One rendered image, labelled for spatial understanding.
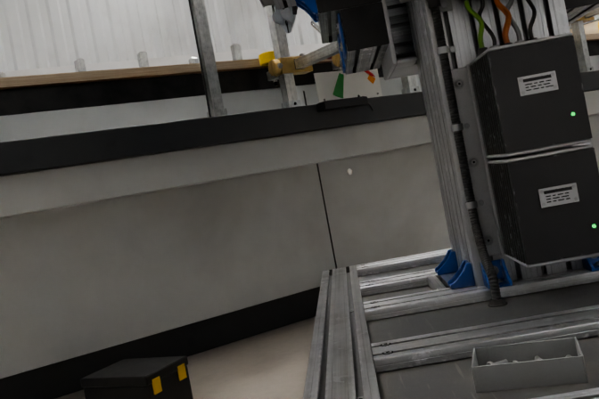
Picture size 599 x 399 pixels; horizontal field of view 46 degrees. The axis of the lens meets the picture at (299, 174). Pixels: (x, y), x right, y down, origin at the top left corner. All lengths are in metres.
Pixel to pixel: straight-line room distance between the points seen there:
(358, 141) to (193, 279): 0.70
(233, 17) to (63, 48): 2.41
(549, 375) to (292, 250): 1.66
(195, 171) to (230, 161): 0.12
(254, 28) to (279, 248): 8.15
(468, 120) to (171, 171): 0.97
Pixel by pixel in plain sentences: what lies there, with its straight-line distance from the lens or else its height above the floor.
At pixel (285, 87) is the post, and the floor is 0.77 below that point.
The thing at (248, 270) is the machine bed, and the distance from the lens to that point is 2.34.
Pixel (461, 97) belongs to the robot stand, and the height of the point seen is 0.57.
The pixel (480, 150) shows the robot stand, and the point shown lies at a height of 0.47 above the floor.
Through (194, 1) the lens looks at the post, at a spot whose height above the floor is 1.04.
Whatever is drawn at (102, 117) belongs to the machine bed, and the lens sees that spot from 2.19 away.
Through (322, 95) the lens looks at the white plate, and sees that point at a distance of 2.27.
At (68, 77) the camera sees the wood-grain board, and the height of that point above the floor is 0.89.
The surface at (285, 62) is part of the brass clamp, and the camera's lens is 2.23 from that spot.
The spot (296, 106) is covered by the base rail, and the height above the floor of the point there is 0.70.
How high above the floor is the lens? 0.49
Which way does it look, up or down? level
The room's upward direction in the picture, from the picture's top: 10 degrees counter-clockwise
